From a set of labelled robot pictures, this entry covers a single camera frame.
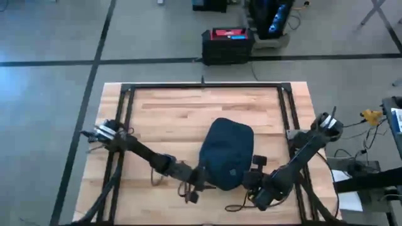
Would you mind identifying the yellow cable connector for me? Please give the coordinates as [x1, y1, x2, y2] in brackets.
[360, 109, 384, 127]

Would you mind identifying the thin black floor cable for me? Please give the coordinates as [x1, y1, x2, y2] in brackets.
[250, 61, 260, 82]

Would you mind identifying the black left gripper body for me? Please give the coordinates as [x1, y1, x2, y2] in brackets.
[179, 164, 209, 191]

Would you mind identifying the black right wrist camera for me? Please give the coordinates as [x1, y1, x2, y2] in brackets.
[252, 154, 268, 172]

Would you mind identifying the white paper sheet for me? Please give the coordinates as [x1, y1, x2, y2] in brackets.
[332, 169, 364, 212]

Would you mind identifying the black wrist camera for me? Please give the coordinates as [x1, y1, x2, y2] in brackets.
[252, 154, 268, 172]
[185, 190, 200, 204]

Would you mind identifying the black cable with yellow connector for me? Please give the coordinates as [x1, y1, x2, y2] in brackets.
[342, 118, 366, 129]

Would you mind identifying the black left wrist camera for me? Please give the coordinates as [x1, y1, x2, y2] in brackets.
[185, 190, 200, 204]

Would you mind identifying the white and blue booklet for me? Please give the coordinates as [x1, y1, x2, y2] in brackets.
[391, 107, 402, 134]

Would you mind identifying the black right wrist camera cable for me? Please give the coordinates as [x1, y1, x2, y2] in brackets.
[224, 187, 285, 212]

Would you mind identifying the black power adapter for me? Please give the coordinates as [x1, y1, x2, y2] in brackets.
[347, 160, 370, 176]

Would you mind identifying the black toolbox with red lid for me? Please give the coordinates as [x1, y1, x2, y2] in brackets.
[201, 27, 256, 66]

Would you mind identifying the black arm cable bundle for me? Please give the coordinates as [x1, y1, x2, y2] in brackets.
[293, 169, 343, 226]
[70, 147, 125, 226]

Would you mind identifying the black metal bar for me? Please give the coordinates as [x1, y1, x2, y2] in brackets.
[334, 167, 402, 195]

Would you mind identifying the grey metal stand leg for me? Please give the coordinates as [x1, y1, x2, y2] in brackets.
[359, 0, 388, 26]

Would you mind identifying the navy blue backpack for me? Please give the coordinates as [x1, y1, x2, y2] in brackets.
[198, 117, 255, 191]

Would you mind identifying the black looped floor cable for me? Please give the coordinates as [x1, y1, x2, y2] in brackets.
[287, 12, 303, 31]

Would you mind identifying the black computer tower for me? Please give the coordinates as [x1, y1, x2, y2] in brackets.
[249, 0, 296, 41]

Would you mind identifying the black left wrist camera cable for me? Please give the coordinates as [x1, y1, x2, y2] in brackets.
[149, 167, 165, 187]

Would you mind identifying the black box on floor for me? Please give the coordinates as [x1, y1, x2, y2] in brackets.
[192, 0, 228, 13]

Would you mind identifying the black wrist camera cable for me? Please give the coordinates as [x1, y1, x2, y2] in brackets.
[149, 167, 165, 187]
[224, 187, 285, 212]

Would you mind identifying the grey computer stand base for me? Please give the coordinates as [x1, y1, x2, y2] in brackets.
[253, 32, 291, 50]

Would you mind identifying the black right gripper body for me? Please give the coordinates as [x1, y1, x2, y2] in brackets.
[251, 170, 269, 193]

